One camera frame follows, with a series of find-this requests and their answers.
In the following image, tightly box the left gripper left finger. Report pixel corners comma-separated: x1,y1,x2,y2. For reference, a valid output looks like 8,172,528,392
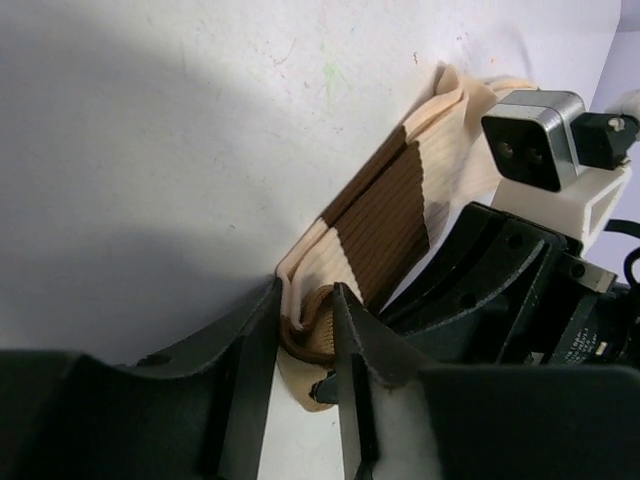
65,279,282,479

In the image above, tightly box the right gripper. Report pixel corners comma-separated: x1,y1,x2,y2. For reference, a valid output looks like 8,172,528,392
382,203,639,365

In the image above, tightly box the striped beige brown sock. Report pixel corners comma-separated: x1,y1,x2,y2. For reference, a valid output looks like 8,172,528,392
275,65,533,412

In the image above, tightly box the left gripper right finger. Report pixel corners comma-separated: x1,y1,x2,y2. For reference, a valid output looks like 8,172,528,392
332,283,425,479

